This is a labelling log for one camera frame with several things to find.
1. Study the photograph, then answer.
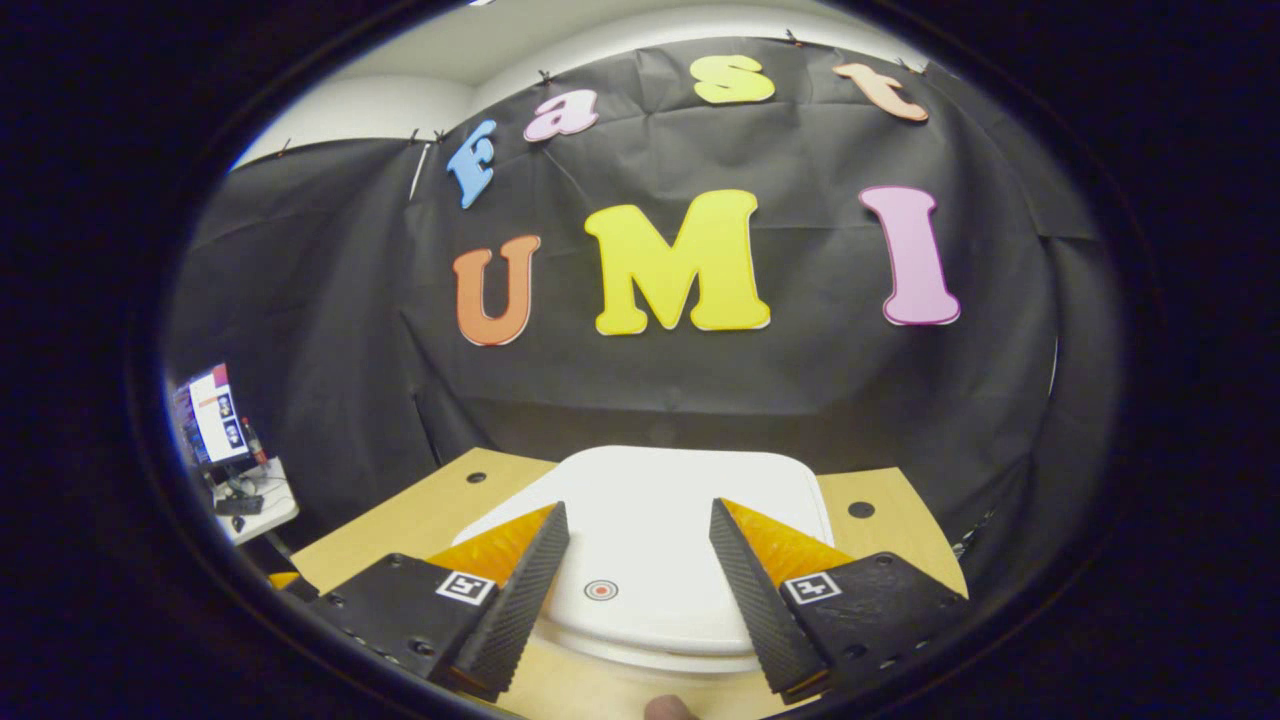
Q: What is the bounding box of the black backdrop cloth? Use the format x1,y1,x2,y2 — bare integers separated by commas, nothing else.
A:
165,35,1121,561

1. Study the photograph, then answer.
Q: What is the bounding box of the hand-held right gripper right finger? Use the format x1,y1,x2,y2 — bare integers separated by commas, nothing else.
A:
709,497,971,706

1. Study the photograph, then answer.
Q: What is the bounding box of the white desktop garbage bin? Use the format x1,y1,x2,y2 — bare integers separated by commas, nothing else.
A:
452,445,836,676

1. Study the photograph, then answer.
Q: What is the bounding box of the white side table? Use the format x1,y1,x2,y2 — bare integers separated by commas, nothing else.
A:
205,455,301,546

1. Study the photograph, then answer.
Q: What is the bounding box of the wooden desktop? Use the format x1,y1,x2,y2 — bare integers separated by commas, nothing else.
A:
268,447,969,720

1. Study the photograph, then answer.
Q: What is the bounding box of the computer monitor screen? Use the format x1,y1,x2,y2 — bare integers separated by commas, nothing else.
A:
175,363,251,469

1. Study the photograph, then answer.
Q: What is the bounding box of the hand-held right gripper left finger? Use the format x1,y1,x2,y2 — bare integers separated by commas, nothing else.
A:
310,501,571,703

